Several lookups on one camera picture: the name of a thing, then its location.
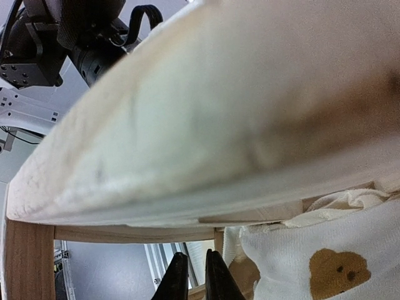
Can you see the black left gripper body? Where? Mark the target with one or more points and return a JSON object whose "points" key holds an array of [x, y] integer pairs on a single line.
{"points": [[39, 35]]}

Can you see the wooden pet bed frame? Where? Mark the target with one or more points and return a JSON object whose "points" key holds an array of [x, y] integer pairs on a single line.
{"points": [[229, 113]]}

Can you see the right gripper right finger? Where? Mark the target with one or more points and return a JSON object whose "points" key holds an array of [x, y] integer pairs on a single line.
{"points": [[219, 283]]}

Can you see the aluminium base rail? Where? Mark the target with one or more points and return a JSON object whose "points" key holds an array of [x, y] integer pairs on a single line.
{"points": [[122, 271]]}

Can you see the bear print cream cushion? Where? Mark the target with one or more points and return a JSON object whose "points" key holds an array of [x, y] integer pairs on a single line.
{"points": [[344, 246]]}

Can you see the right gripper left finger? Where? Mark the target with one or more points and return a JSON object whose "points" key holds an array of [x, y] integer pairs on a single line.
{"points": [[175, 282]]}

